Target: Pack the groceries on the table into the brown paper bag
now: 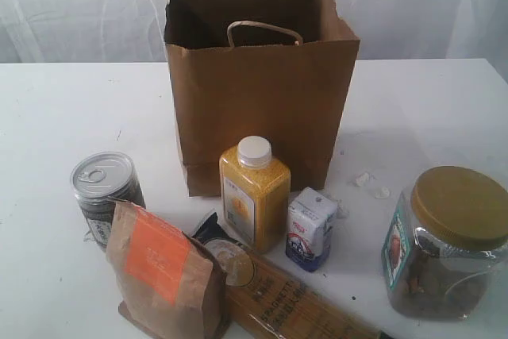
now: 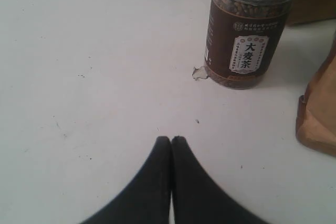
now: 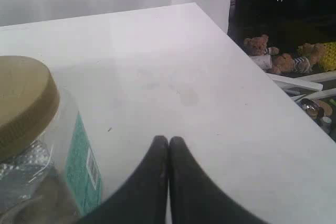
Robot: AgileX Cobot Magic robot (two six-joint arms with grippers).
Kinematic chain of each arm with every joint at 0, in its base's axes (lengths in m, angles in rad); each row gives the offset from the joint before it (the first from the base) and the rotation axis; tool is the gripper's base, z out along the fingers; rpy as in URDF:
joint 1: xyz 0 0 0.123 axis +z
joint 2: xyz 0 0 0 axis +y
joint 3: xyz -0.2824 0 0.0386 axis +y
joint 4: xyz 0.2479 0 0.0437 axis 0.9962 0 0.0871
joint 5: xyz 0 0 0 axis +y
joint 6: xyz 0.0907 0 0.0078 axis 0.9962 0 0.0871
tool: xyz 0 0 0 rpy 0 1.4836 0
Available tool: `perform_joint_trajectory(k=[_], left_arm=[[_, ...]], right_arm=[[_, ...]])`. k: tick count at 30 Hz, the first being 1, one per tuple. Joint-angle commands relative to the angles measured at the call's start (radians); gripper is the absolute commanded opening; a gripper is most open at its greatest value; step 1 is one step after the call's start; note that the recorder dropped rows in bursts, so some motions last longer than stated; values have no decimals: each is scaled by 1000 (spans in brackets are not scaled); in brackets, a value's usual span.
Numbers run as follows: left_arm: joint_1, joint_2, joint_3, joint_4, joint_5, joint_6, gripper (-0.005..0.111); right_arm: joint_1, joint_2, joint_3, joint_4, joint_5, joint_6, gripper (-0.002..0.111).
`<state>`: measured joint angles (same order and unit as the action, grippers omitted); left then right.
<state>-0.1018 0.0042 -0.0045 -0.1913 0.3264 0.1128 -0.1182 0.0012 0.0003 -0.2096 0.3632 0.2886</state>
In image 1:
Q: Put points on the white paper scrap left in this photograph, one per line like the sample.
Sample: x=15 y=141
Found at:
x=362 y=179

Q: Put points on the small white blue salt pack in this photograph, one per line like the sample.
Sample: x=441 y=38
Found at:
x=310 y=222

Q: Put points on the brown pouch with orange label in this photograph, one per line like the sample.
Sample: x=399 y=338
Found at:
x=171 y=286

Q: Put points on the brown paper shopping bag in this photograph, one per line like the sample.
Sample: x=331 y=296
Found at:
x=279 y=69

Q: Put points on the white paper scrap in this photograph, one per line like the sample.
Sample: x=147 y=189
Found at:
x=382 y=193
x=362 y=179

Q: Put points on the dark can with pull-tab lid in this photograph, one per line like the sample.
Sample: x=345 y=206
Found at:
x=98 y=182

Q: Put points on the yellow grain bottle white cap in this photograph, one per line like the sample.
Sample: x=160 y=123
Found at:
x=255 y=188

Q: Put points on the white paper scrap right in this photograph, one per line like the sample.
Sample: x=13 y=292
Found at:
x=382 y=193

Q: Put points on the spaghetti packet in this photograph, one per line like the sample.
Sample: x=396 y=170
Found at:
x=269 y=302

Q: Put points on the white curtain backdrop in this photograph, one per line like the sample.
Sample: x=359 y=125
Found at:
x=131 y=30

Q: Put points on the clear nut jar gold lid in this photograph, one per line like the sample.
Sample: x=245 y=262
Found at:
x=446 y=241

